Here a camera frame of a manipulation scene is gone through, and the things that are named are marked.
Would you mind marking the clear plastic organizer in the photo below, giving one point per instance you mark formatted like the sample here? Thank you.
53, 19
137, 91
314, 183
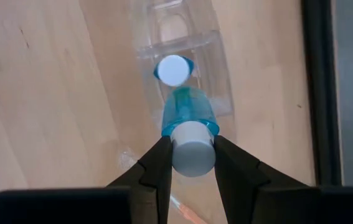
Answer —
207, 62

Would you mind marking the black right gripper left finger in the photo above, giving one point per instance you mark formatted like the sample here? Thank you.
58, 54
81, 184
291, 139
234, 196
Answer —
151, 174

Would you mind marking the orange toothbrush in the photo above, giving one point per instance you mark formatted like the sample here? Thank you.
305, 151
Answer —
188, 214

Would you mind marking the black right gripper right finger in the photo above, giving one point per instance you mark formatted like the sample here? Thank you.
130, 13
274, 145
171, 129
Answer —
241, 180

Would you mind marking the small blue bottle white cap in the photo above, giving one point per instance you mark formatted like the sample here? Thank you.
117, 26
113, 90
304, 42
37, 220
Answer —
173, 70
191, 149

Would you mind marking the black aluminium table frame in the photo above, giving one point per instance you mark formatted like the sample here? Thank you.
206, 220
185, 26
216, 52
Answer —
319, 93

